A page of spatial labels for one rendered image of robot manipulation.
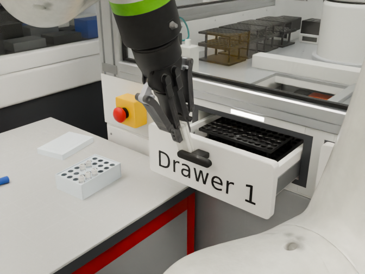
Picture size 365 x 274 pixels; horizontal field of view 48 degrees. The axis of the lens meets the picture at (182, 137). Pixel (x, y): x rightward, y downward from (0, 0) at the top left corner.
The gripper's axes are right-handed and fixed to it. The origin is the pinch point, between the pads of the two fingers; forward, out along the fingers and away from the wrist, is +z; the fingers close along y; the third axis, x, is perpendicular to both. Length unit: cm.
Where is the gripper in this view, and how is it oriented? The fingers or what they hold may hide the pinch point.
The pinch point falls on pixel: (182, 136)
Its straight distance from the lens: 75.3
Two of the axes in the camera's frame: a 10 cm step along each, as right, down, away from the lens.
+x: 7.7, 2.6, -5.8
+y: -6.0, 6.1, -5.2
